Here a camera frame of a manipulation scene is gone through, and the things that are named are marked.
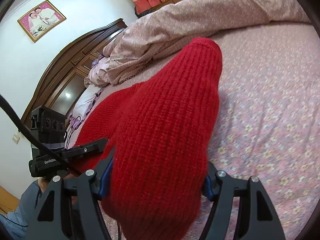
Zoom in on red knitted sweater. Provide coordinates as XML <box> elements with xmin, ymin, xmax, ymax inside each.
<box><xmin>73</xmin><ymin>38</ymin><xmax>222</xmax><ymax>239</ymax></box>

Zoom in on person's left hand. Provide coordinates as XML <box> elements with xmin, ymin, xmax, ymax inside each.
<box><xmin>37</xmin><ymin>177</ymin><xmax>49</xmax><ymax>193</ymax></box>

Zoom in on person's blue trousers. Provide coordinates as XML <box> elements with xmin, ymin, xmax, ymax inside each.
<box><xmin>1</xmin><ymin>181</ymin><xmax>42</xmax><ymax>239</ymax></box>

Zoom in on white purple floral pillow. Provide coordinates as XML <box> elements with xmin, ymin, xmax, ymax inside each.
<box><xmin>65</xmin><ymin>85</ymin><xmax>104</xmax><ymax>149</ymax></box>

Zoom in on dark wooden headboard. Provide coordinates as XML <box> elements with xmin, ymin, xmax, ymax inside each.
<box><xmin>21</xmin><ymin>18</ymin><xmax>127</xmax><ymax>127</ymax></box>

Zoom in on pink floral bed sheet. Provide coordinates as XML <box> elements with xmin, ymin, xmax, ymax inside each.
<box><xmin>208</xmin><ymin>23</ymin><xmax>319</xmax><ymax>239</ymax></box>

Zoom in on framed wedding photo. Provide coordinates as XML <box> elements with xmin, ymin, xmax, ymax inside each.
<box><xmin>17</xmin><ymin>0</ymin><xmax>66</xmax><ymax>43</ymax></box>

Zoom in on pink floral duvet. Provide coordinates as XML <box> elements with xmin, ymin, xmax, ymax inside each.
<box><xmin>84</xmin><ymin>0</ymin><xmax>309</xmax><ymax>87</ymax></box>

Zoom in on white wall socket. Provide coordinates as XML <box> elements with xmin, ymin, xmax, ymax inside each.
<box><xmin>12</xmin><ymin>134</ymin><xmax>20</xmax><ymax>144</ymax></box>

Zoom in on black cable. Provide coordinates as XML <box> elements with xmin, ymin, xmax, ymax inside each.
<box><xmin>0</xmin><ymin>94</ymin><xmax>82</xmax><ymax>177</ymax></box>

